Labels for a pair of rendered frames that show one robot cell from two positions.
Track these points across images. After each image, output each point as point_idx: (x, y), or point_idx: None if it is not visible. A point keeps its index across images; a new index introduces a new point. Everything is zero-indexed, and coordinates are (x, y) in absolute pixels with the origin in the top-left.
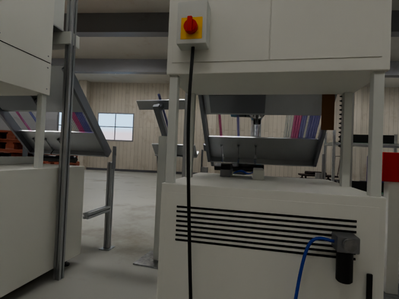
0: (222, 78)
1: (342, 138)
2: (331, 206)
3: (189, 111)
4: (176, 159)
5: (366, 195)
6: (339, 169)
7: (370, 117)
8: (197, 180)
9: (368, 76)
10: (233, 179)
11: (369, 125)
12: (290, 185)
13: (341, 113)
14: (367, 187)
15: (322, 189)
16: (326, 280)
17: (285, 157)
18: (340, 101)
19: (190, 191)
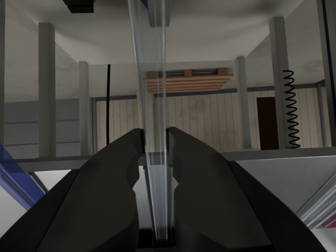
0: None
1: (274, 86)
2: None
3: (108, 122)
4: (87, 82)
5: (234, 58)
6: (330, 4)
7: (240, 114)
8: (85, 44)
9: (249, 148)
10: (119, 20)
11: (240, 108)
12: (192, 42)
13: (295, 122)
14: (237, 62)
15: (216, 49)
16: None
17: None
18: (289, 142)
19: (110, 65)
